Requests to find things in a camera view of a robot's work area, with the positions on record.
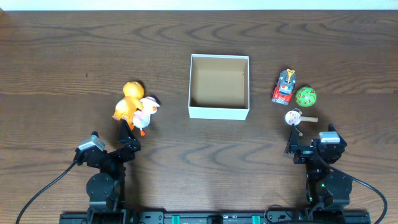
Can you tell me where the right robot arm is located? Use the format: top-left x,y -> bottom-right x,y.
285,124 -> 353,219

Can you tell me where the orange dinosaur toy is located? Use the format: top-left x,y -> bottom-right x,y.
113,82 -> 144,122

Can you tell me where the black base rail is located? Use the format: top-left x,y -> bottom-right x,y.
59,210 -> 371,224

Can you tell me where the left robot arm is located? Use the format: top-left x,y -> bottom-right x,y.
73,120 -> 141,223

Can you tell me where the white pink duck toy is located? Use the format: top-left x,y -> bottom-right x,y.
130,96 -> 160,136

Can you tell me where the red grey toy truck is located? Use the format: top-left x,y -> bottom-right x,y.
271,69 -> 296,105

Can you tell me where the green patterned ball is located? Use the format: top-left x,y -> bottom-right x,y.
295,86 -> 317,108

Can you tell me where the wooden rattle drum toy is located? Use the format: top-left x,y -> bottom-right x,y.
285,108 -> 318,137

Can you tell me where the white cardboard box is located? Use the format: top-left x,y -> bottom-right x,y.
188,54 -> 250,120

